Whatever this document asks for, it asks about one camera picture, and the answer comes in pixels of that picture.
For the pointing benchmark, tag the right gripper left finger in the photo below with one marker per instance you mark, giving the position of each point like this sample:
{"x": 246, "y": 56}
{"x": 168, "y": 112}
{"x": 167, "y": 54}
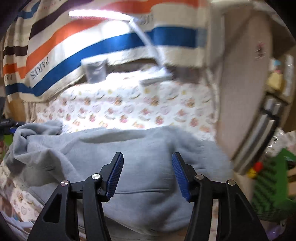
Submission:
{"x": 58, "y": 219}

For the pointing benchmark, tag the silver metal rail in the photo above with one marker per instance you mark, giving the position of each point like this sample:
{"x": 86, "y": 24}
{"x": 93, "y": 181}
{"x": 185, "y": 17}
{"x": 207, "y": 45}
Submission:
{"x": 261, "y": 132}

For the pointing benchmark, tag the striped Paris blanket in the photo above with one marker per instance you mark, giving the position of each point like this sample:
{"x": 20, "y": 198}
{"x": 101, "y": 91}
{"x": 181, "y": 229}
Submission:
{"x": 43, "y": 46}

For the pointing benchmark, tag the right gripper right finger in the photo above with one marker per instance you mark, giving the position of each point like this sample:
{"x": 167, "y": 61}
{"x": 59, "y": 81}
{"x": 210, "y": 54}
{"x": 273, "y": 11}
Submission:
{"x": 237, "y": 219}

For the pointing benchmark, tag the grey translucent cup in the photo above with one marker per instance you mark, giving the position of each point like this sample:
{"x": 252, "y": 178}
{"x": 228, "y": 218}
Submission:
{"x": 95, "y": 69}

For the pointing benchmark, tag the green plastic basket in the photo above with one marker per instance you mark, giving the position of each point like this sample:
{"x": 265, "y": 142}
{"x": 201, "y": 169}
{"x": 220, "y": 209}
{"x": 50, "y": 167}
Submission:
{"x": 270, "y": 198}

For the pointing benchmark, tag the red yellow toy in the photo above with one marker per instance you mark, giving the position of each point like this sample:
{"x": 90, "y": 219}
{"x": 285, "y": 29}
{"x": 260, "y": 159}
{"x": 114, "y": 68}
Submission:
{"x": 255, "y": 170}

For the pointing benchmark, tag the grey sweat pants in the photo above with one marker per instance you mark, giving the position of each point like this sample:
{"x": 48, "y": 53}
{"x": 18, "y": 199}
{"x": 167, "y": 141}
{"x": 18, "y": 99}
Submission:
{"x": 147, "y": 198}

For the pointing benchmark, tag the baby bear print bedsheet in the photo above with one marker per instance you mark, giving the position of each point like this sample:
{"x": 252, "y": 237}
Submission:
{"x": 120, "y": 102}

